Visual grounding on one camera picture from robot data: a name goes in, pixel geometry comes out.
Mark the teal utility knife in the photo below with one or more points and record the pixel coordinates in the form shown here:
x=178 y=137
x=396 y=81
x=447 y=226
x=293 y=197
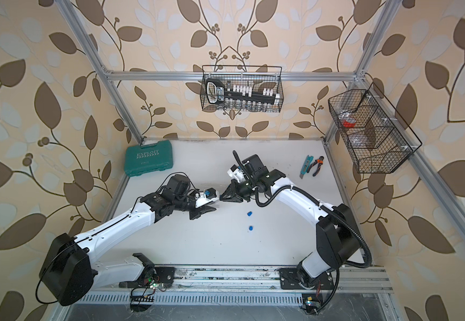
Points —
x=305 y=166

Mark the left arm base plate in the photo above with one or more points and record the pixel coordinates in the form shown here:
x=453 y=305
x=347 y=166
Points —
x=157 y=277

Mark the orange black pliers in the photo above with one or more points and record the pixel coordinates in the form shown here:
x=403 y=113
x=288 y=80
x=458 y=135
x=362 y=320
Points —
x=316 y=165

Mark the black wire basket wall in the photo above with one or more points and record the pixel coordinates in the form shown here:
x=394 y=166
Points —
x=260 y=77
x=382 y=139

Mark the green plastic tool case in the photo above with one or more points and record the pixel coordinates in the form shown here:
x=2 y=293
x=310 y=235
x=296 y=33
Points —
x=148 y=158

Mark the red item in basket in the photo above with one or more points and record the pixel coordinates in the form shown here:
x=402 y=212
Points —
x=347 y=121

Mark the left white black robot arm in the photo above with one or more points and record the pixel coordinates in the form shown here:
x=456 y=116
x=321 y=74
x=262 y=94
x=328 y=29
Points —
x=72 y=266

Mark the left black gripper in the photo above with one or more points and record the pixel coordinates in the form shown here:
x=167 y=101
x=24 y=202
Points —
x=200 y=210

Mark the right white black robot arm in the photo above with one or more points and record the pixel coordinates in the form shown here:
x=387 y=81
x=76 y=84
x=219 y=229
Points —
x=338 y=239

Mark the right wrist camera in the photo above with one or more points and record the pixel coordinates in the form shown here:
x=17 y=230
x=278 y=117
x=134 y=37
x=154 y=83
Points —
x=237 y=174

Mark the black socket holder set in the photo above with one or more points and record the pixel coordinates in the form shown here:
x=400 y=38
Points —
x=216 y=92

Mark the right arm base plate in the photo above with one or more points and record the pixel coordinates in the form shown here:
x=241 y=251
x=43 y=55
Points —
x=294 y=279

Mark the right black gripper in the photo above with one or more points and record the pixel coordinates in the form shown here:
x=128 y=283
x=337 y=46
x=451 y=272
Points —
x=234 y=196

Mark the black wire basket right wall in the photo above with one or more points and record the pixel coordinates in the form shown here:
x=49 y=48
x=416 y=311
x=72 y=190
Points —
x=382 y=139

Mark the aluminium front rail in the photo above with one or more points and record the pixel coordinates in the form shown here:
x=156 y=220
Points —
x=266 y=278

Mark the black wire basket back wall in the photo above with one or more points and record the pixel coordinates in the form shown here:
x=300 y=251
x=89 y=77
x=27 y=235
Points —
x=260 y=77

